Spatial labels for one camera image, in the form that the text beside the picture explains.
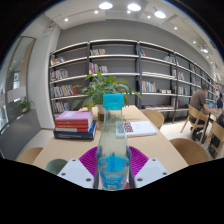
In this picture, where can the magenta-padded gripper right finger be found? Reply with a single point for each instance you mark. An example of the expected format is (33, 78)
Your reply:
(151, 172)

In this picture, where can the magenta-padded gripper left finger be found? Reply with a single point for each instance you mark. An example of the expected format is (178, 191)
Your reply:
(75, 173)

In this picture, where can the clear bottle with blue cap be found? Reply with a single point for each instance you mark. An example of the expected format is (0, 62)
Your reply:
(112, 153)

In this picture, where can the grey-green patterned mug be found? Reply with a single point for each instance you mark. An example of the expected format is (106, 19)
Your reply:
(55, 165)

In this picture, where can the dark blue book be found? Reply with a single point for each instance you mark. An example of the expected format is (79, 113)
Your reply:
(75, 134)

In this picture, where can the white open book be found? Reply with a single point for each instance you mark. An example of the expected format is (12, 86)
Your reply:
(141, 128)

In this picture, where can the red book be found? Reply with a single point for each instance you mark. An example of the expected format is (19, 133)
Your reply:
(71, 122)

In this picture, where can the pink book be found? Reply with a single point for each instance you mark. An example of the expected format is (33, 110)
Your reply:
(73, 115)

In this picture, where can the small green floor plant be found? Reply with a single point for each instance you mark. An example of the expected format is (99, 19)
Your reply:
(25, 105)

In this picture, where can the person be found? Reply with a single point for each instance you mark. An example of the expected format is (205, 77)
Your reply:
(198, 100)

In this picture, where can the green potted plant, white pot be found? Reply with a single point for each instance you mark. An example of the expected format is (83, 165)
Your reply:
(100, 88)

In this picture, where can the grey shelf unit with books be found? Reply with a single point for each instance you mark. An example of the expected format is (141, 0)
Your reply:
(153, 66)

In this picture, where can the group of ceiling lights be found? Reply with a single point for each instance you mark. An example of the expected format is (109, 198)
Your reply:
(134, 7)

